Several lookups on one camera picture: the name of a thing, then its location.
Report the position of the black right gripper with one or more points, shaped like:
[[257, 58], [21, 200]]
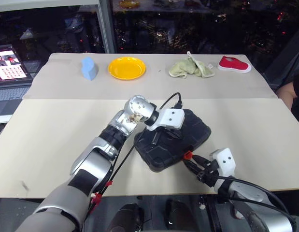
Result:
[[209, 172]]

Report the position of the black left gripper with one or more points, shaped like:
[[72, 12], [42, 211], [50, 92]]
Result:
[[167, 129]]

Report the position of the black plastic tool case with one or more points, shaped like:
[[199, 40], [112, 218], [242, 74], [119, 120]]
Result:
[[197, 131]]

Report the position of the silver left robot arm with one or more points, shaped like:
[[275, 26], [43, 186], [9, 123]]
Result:
[[96, 157]]

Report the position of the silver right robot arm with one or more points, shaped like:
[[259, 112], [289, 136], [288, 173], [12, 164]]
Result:
[[255, 212]]

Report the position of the black table leg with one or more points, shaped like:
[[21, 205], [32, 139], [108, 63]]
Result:
[[212, 212]]

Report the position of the dark rounded shape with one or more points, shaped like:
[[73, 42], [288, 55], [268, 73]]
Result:
[[127, 217], [181, 215]]

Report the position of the green crumpled cloth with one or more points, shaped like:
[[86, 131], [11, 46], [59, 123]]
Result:
[[185, 68]]

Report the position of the yellow plate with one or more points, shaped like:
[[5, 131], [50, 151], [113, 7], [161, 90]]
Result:
[[127, 68]]

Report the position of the red shoe white sole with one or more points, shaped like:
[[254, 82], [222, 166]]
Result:
[[233, 64]]

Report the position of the blue sponge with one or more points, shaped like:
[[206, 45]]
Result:
[[89, 68]]

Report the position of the beige table cover sheet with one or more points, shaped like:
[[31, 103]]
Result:
[[67, 87], [55, 125]]

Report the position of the seated bystander person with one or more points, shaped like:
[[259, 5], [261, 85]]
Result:
[[288, 94]]

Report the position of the open laptop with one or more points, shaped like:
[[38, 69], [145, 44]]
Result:
[[9, 79]]

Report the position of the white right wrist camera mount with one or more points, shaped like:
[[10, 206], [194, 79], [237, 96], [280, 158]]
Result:
[[225, 164]]

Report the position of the grey metal post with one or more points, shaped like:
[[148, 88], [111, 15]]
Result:
[[104, 24]]

